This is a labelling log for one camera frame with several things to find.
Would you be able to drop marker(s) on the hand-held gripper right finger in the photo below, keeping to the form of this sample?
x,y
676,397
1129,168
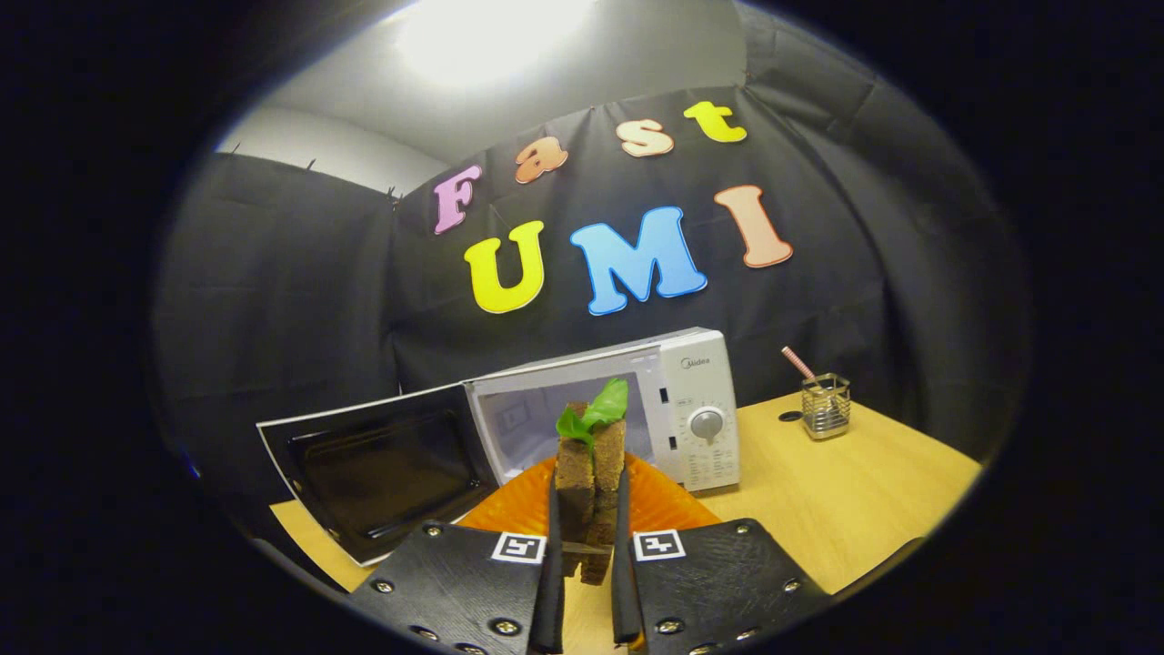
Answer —
x,y
622,600

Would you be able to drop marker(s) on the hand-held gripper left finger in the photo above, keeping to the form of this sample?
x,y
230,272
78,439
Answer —
x,y
552,600

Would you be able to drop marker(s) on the brown bread lettuce sandwich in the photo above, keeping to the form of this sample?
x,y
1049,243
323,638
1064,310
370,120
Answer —
x,y
577,468

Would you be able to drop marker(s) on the white microwave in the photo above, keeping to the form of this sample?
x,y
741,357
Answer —
x,y
700,387

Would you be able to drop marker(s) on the metal mesh holder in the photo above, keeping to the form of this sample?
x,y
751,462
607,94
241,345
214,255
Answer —
x,y
826,414

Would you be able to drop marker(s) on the pink striped straw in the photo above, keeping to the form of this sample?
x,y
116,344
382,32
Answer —
x,y
798,362

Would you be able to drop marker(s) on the black backdrop cloth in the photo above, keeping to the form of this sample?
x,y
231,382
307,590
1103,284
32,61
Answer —
x,y
300,300

